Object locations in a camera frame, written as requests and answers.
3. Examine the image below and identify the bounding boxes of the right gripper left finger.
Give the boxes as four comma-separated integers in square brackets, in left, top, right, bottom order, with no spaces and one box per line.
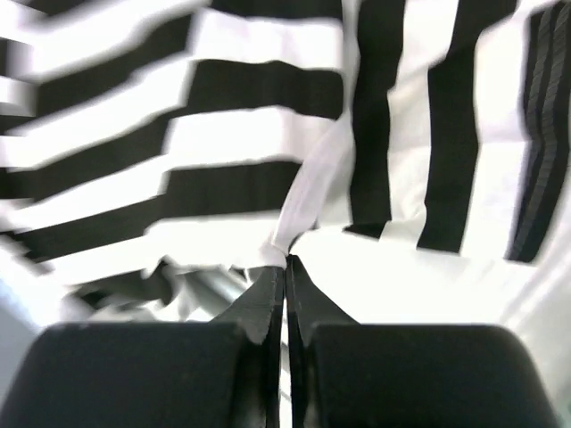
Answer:
[212,267,285,428]

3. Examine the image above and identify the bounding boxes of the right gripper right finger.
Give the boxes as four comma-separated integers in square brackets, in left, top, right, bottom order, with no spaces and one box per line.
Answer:
[285,256,361,427]

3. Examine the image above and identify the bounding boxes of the black white striped tank top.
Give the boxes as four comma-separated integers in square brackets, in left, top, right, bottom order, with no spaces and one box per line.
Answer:
[0,0,571,331]

